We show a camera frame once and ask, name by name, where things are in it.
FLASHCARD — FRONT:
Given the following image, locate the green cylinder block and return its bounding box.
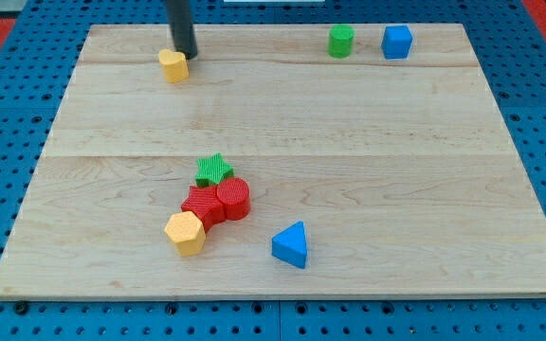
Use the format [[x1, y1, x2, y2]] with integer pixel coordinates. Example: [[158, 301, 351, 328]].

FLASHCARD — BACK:
[[327, 24, 355, 59]]

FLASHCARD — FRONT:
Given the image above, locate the red cylinder block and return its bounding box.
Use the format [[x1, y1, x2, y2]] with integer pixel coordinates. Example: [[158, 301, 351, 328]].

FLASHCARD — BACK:
[[216, 177, 251, 221]]

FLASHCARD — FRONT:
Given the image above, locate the green star block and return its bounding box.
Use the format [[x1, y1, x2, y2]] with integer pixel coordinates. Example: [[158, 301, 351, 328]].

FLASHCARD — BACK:
[[195, 153, 234, 188]]

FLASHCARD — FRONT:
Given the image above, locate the light wooden board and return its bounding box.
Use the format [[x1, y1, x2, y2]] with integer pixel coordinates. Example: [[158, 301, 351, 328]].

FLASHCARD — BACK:
[[0, 24, 546, 301]]

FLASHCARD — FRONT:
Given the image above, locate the blue triangle block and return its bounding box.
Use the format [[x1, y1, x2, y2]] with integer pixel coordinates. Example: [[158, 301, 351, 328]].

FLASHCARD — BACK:
[[271, 221, 308, 269]]

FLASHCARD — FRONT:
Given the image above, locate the red star block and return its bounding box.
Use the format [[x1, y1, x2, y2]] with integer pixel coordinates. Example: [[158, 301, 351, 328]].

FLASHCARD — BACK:
[[180, 186, 227, 233]]

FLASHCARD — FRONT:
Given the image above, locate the yellow hexagon block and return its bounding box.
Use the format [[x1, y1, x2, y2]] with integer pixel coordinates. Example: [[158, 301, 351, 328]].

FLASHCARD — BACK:
[[164, 211, 206, 257]]

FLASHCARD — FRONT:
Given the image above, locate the yellow heart block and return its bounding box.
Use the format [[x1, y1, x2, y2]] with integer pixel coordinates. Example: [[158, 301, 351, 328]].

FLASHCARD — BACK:
[[158, 48, 190, 83]]

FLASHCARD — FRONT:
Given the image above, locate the blue cube block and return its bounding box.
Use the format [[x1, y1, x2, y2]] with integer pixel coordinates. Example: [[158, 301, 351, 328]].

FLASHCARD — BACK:
[[381, 25, 413, 60]]

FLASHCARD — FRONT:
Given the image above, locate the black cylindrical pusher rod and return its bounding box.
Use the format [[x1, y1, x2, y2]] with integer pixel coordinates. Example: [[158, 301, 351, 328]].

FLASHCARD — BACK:
[[164, 0, 198, 60]]

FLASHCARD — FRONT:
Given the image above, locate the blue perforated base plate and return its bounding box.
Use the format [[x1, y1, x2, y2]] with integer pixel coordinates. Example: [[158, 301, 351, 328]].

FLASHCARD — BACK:
[[0, 0, 546, 340]]

